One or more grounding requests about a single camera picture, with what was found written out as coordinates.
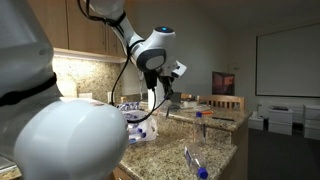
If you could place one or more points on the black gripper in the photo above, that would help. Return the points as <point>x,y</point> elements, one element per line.
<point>166,81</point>

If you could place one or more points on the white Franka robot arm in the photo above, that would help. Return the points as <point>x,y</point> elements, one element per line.
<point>73,143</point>

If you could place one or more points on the translucent white plastic bag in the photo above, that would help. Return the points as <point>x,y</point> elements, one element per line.
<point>148,125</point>

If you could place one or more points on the dark grey box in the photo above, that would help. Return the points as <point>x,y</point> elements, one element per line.
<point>176,96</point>

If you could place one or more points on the dark glass lid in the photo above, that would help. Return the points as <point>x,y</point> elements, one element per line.
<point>174,108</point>

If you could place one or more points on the white paper towel roll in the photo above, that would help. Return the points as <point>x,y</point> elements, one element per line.
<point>150,96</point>

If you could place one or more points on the white bowl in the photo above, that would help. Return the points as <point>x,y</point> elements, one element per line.
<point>190,104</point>

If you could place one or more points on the white round placemat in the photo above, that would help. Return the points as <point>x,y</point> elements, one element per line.
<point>203,108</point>

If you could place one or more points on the orange marker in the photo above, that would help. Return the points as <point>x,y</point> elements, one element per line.
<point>207,113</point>

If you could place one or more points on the wide wooden slatted chair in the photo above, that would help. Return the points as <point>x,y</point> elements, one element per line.
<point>221,101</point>

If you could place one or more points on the dark reddish framed picture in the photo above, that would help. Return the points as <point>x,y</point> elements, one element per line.
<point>223,83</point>

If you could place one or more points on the black pen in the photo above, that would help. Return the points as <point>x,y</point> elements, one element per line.
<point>222,118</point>

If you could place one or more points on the small white storage box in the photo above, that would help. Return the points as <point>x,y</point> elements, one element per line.
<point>256,122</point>

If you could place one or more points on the white projector screen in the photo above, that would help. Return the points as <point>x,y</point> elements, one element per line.
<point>290,60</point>

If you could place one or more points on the wooden upper cabinets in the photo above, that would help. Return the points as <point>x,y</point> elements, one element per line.
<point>50,23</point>

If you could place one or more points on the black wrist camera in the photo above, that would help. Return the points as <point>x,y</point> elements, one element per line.
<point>150,79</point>

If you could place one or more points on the white wall outlet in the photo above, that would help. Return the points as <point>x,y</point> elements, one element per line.
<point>110,97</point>

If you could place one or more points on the small wall ornament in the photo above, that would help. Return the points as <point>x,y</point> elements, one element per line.
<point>236,67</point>

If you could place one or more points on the white backsplash switch plate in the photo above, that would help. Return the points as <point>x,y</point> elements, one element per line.
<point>86,96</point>

